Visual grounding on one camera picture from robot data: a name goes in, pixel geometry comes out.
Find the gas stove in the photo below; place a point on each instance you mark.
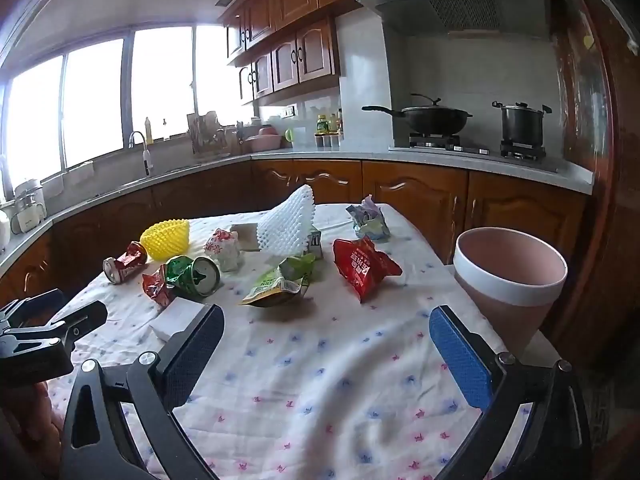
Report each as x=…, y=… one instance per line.
x=450, y=147

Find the white floral tablecloth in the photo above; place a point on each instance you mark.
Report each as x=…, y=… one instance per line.
x=325, y=360

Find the wooden base cabinets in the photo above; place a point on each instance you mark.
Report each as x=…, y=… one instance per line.
x=415, y=195

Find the set of spice jars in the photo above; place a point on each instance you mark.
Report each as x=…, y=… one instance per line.
x=328, y=141

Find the grey kitchen countertop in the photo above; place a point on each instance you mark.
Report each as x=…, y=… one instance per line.
x=325, y=155

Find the brown wooden door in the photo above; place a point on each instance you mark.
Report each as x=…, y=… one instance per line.
x=590, y=110

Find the wooden wall cabinets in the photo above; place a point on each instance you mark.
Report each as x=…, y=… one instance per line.
x=300, y=55

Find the white blender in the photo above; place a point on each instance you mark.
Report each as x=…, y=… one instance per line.
x=30, y=207

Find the white foam block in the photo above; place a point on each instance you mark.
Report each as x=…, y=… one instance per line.
x=175, y=317

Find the yellow dish soap bottle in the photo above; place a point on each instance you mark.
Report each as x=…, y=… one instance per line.
x=148, y=132

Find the red snack bag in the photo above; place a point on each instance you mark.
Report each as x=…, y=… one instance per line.
x=362, y=267

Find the yellow foam fruit net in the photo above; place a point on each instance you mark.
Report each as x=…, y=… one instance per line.
x=165, y=242

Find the pink basin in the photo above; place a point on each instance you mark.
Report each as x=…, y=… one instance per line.
x=265, y=142

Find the wooden utensil rack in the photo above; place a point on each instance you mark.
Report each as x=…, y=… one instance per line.
x=205, y=135

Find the pink bin with white rim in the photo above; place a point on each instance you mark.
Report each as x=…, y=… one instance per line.
x=500, y=310

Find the chrome kitchen faucet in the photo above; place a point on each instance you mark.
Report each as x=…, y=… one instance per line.
x=146, y=157

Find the green snack pouch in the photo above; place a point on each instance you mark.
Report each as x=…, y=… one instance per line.
x=272, y=285

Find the crushed green can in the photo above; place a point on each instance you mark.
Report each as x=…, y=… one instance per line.
x=192, y=275

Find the steel range hood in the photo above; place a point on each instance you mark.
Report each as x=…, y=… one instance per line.
x=450, y=5

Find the wall outlet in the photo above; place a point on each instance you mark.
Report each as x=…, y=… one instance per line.
x=288, y=110

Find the green label bottle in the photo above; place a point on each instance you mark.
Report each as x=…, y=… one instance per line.
x=321, y=124

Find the red wrapper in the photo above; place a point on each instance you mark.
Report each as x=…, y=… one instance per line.
x=155, y=287

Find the black wok with lid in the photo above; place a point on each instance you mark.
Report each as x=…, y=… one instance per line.
x=435, y=117

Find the red and white crumpled packet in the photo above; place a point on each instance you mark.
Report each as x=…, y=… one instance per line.
x=222, y=250

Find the kitchen window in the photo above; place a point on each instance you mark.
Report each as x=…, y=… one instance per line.
x=95, y=100

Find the white foam fruit net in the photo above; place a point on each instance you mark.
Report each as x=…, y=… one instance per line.
x=285, y=220

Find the yellow oil bottle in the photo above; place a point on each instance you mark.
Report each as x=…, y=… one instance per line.
x=333, y=122

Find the purple and green crumpled bag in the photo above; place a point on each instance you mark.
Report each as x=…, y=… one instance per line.
x=367, y=222

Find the small green drink carton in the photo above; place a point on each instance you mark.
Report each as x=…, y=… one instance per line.
x=315, y=243

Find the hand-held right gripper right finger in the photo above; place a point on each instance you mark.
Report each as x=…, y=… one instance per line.
x=460, y=355

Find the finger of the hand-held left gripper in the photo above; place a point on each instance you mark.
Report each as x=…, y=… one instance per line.
x=35, y=305
x=82, y=322

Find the brown cardboard piece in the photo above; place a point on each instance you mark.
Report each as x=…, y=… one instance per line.
x=245, y=235

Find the crushed red can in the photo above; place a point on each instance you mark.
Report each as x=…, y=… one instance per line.
x=125, y=265

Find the person's left hand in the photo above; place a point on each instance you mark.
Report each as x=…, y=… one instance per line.
x=47, y=410

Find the dark steel stock pot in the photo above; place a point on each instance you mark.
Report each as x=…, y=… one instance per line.
x=522, y=127

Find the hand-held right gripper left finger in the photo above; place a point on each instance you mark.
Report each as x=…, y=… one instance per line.
x=200, y=342

